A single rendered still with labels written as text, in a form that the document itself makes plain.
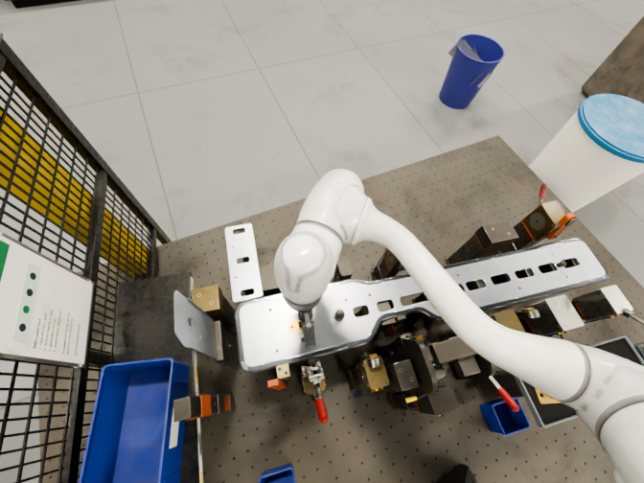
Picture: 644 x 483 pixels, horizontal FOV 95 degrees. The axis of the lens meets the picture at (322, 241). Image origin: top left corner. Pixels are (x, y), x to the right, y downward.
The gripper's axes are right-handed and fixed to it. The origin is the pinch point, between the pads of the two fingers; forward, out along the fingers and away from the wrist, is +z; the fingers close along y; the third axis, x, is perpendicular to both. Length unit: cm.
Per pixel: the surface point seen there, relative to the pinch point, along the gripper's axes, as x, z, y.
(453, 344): -36.5, -5.1, -17.6
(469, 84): -201, 85, 196
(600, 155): -210, 48, 69
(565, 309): -80, 3, -16
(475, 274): -65, 14, 3
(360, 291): -21.9, 13.7, 6.3
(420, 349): -27.4, -4.9, -16.7
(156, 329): 42.9, 10.5, 7.6
